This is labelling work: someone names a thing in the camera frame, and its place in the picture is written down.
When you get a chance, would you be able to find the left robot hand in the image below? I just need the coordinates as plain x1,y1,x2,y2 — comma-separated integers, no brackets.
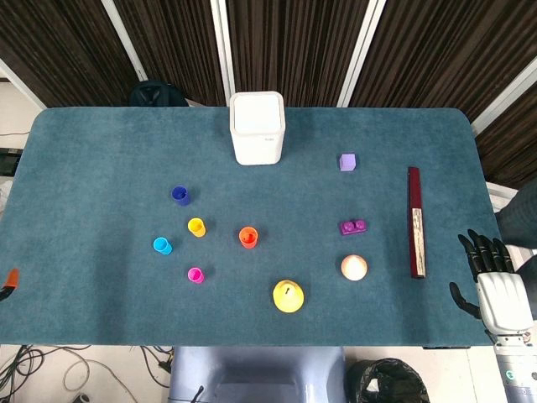
0,268,20,302

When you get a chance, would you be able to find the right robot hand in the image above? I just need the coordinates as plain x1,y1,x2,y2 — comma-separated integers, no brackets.
449,228,537,337

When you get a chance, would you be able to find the dark blue plastic cup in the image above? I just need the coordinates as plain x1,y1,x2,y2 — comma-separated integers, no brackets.
171,186,192,207

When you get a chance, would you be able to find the person in blue jeans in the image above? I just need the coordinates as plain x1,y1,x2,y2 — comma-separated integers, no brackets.
497,184,537,249

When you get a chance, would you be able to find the black floor device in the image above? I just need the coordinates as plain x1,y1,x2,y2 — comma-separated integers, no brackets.
0,146,23,176

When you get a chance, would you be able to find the dark red folded fan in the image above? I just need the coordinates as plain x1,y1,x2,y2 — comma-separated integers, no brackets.
407,166,428,280

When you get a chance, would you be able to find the teal table cloth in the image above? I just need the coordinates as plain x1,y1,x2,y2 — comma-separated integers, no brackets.
0,107,525,348

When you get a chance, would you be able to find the black bagged trash bin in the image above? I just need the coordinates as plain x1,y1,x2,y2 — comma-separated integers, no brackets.
347,358,430,403

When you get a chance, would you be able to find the toy peach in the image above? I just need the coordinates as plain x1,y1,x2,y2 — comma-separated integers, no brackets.
340,254,369,281

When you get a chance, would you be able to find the purple toy brick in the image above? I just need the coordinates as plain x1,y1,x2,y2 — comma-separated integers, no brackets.
338,218,368,237

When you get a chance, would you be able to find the yellow toy pear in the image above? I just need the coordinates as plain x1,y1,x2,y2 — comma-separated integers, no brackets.
272,280,305,314

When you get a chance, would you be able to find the black office chair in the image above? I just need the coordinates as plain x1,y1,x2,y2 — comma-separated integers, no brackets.
128,80,190,107

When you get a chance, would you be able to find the orange plastic cup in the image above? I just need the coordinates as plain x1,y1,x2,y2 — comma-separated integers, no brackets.
238,226,258,250

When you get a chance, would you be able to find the blue-grey robot torso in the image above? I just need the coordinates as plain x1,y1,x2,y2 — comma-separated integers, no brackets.
168,346,347,403

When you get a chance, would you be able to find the white square bin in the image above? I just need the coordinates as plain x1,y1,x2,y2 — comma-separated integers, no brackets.
229,91,288,166

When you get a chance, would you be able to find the black floor cable bundle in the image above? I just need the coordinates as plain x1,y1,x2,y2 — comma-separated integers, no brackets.
0,344,91,394

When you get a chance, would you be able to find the white floor cable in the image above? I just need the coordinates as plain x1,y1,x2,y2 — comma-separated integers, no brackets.
62,359,139,403

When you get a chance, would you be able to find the black plugged floor cable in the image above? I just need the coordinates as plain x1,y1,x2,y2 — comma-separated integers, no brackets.
140,344,174,374

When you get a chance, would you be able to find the white partition post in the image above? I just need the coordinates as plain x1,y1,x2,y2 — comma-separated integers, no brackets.
472,62,537,132
337,0,387,107
209,0,236,106
100,0,148,83
0,58,47,110

